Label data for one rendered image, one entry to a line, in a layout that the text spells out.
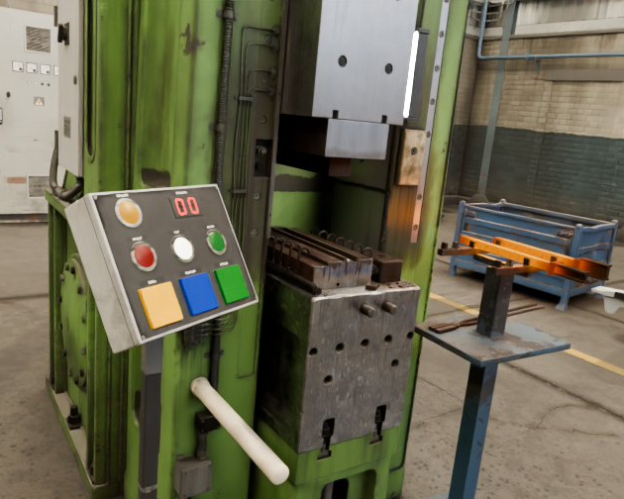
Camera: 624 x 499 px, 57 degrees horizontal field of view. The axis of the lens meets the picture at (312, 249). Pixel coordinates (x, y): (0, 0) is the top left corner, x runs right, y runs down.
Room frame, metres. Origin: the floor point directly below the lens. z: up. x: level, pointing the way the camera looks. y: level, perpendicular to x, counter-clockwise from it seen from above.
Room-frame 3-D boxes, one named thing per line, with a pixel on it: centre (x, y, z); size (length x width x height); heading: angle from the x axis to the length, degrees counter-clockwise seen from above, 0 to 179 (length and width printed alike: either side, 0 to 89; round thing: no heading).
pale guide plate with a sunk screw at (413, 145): (1.82, -0.28, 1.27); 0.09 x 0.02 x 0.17; 124
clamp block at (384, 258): (1.69, -0.21, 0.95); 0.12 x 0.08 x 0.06; 34
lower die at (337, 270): (1.71, 0.03, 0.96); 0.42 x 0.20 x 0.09; 34
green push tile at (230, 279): (1.17, 0.16, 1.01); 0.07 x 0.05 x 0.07; 149
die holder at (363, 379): (1.75, -0.01, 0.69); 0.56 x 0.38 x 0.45; 34
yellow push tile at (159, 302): (1.00, 0.27, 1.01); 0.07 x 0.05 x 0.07; 149
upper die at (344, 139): (1.71, 0.03, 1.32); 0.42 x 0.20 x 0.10; 34
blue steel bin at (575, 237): (5.29, -2.01, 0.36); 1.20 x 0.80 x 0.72; 42
